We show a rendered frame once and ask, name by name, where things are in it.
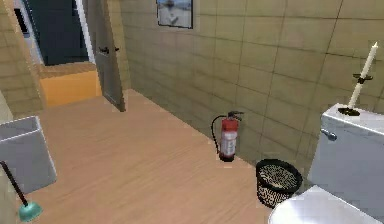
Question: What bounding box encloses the red fire extinguisher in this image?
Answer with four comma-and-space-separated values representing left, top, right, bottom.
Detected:
210, 110, 245, 163

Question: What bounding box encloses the grey room door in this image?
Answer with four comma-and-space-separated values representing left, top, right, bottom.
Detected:
81, 0, 127, 113

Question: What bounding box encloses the black mesh waste bin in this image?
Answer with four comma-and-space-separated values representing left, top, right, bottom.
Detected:
255, 158, 304, 210

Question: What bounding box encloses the white toilet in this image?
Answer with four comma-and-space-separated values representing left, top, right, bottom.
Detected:
267, 102, 384, 224

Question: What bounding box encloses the grey square bin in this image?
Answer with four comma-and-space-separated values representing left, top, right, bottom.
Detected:
0, 115, 58, 195

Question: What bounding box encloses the white candle on black holder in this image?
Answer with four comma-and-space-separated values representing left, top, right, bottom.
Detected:
337, 41, 380, 117

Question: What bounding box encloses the framed wall picture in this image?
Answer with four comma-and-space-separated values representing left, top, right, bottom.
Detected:
155, 0, 194, 30

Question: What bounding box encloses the black door handle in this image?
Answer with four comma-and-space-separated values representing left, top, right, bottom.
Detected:
98, 46, 120, 55

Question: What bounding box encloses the teal plunger with black handle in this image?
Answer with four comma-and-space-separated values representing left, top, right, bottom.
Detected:
0, 160, 44, 223

